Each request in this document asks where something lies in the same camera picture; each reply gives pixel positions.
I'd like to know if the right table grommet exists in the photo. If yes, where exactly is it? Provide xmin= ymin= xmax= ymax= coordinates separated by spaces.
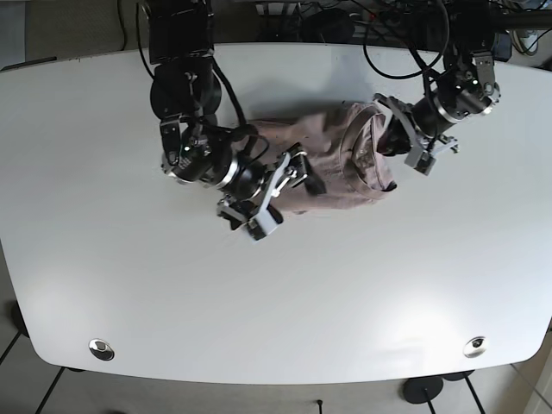
xmin=462 ymin=336 xmax=488 ymax=359

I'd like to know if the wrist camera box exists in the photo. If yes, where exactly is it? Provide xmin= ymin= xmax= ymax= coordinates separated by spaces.
xmin=405 ymin=147 xmax=436 ymax=176
xmin=246 ymin=205 xmax=284 ymax=242

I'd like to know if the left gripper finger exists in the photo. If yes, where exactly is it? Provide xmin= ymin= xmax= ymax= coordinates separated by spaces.
xmin=377 ymin=116 xmax=411 ymax=156

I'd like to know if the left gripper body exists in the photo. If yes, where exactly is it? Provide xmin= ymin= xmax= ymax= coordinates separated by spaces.
xmin=374 ymin=93 xmax=459 ymax=159

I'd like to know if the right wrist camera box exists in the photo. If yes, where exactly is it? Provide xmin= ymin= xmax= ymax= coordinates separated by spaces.
xmin=246 ymin=205 xmax=284 ymax=242

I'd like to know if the mauve brown T-shirt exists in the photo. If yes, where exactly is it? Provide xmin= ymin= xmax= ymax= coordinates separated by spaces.
xmin=252 ymin=103 xmax=397 ymax=214

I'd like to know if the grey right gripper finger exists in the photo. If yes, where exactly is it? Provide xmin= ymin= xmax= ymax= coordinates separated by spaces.
xmin=304 ymin=166 xmax=326 ymax=195

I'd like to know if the black round stand base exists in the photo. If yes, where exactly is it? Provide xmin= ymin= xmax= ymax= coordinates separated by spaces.
xmin=401 ymin=376 xmax=443 ymax=405

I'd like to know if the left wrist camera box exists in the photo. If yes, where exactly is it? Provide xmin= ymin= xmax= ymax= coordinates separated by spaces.
xmin=405 ymin=147 xmax=436 ymax=176

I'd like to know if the table grommet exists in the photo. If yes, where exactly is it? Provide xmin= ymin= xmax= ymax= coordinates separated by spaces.
xmin=88 ymin=338 xmax=115 ymax=361
xmin=462 ymin=336 xmax=488 ymax=359

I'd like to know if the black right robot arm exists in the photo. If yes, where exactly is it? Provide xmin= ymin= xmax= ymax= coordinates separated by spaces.
xmin=135 ymin=1 xmax=310 ymax=241

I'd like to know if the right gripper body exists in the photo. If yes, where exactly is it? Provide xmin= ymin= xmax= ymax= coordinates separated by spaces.
xmin=215 ymin=143 xmax=307 ymax=232

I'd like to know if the left table grommet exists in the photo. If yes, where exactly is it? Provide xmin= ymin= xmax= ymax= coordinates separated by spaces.
xmin=88 ymin=338 xmax=115 ymax=361

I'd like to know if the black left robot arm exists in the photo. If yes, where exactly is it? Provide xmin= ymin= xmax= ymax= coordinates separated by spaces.
xmin=356 ymin=1 xmax=500 ymax=175

